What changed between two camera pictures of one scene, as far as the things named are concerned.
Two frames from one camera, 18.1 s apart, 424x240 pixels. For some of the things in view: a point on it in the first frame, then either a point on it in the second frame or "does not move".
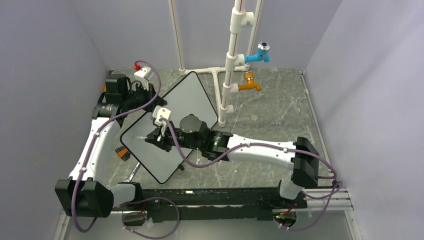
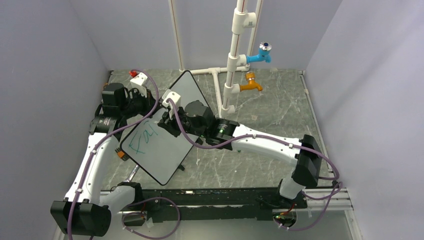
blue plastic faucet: [262, 54] does not move
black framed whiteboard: [188, 97] does not move
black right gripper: [161, 141] → [169, 124]
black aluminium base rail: [169, 204] does not move
